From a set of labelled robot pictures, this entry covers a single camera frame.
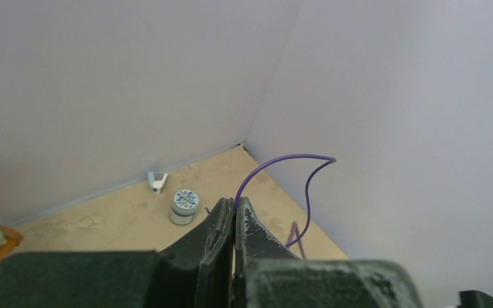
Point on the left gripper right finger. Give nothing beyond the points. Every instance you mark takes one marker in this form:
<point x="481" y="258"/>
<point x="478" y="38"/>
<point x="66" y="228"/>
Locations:
<point x="269" y="275"/>

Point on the blue lidded jar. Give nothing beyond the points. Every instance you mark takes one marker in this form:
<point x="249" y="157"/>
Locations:
<point x="184" y="207"/>

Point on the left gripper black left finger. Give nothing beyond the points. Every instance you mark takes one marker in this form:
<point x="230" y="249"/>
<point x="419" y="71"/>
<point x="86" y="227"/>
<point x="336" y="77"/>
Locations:
<point x="195" y="271"/>

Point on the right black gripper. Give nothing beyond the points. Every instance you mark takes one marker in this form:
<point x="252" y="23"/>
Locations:
<point x="475" y="299"/>

